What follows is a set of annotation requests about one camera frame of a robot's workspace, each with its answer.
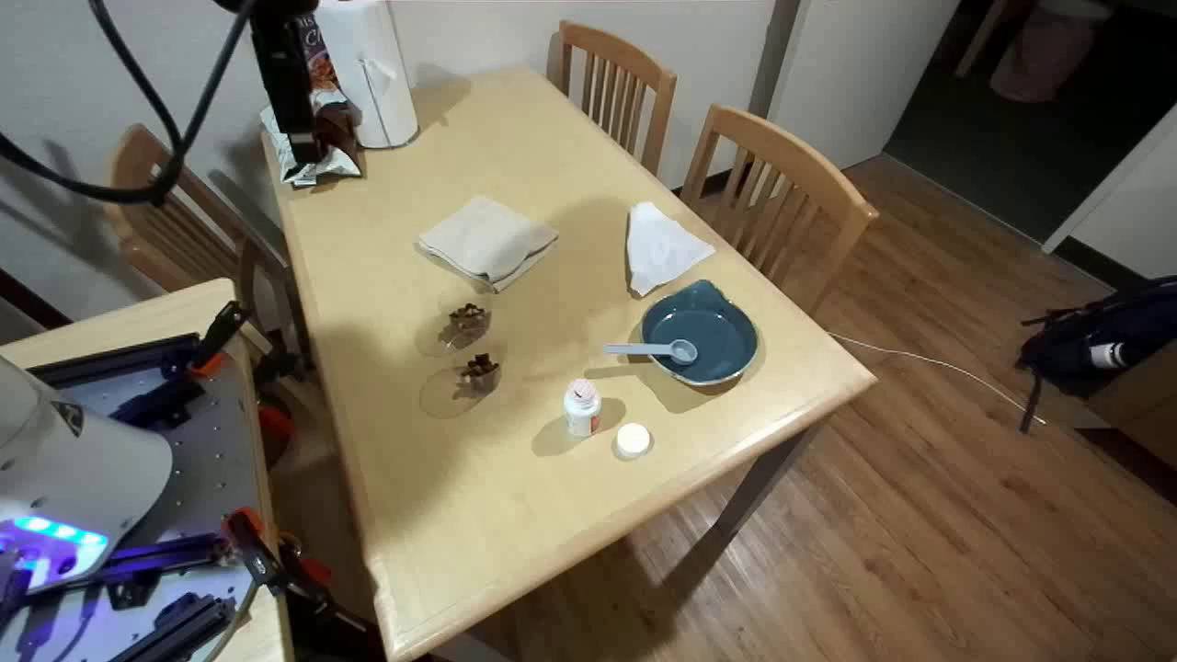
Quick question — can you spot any grey metal mounting plate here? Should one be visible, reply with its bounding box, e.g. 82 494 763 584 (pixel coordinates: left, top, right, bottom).
23 352 275 662

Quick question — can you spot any blue speckled ceramic bowl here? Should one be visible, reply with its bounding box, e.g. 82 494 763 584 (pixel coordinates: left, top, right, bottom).
636 277 766 394

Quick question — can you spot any folded beige cloth towel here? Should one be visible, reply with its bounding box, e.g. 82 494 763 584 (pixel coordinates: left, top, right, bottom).
414 193 562 298

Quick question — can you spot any thin white cable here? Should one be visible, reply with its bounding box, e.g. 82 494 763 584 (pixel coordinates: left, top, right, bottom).
837 331 1050 429

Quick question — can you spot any red brown snack bag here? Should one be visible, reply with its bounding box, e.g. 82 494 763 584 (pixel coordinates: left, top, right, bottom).
302 16 365 157

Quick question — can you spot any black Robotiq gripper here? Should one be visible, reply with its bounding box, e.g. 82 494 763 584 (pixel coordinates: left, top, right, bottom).
249 0 334 165

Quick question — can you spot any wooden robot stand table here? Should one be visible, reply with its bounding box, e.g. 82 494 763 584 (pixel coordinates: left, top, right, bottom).
0 277 302 662

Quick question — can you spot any white round bottle cap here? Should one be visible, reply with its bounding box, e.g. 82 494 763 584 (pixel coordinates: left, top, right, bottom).
611 420 658 464

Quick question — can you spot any folded white paper napkin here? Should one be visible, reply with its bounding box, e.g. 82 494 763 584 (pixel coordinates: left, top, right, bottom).
622 199 717 302

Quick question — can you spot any light wooden slatted chair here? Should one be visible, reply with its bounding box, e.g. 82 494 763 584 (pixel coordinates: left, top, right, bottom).
545 16 682 176
105 120 302 362
676 103 885 317

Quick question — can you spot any pink round bin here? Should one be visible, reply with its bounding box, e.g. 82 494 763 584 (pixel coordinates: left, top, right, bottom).
988 0 1103 112

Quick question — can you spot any light blue plastic spoon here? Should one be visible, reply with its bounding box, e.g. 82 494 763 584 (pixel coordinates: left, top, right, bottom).
599 334 703 372

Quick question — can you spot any white pill bottle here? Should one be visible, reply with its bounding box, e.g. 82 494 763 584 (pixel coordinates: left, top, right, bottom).
561 375 606 447

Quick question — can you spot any black orange bar clamp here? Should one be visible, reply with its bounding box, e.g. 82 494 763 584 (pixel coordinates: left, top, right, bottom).
113 298 257 434
218 504 386 662
246 345 312 477

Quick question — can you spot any black backpack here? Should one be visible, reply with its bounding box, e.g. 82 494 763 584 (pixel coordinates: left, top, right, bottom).
1015 274 1177 437

